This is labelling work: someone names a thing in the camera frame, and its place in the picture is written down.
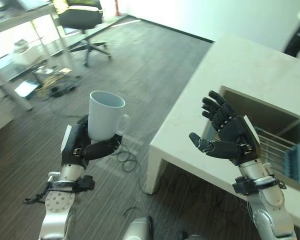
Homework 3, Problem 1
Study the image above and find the person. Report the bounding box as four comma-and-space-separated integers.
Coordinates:
282, 4, 300, 59

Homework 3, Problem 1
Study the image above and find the metal dish rack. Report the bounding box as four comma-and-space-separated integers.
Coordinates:
253, 126, 298, 172

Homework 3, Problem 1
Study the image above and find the white desk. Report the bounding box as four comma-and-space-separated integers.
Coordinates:
0, 0, 75, 112

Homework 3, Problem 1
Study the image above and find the silver robot leg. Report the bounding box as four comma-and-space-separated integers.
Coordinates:
123, 216, 155, 240

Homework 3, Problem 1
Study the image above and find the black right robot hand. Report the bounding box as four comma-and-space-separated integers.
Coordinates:
188, 90, 261, 167

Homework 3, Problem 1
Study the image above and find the black floor cable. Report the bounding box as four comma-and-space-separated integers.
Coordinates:
116, 143, 161, 196

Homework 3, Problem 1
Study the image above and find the black office chair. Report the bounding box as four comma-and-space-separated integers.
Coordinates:
52, 0, 113, 68

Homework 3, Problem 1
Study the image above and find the white counter with sink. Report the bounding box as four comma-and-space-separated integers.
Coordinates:
144, 33, 300, 225

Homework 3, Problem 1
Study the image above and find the clutter pile on floor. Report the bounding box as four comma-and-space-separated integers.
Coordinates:
14, 66, 81, 100

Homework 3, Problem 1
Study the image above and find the white box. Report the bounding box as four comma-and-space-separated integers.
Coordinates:
11, 39, 49, 66

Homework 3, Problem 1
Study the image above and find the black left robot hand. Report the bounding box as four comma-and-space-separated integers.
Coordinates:
60, 114, 124, 170

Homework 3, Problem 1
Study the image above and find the white ceramic mug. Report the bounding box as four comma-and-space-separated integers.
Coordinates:
87, 90, 131, 142

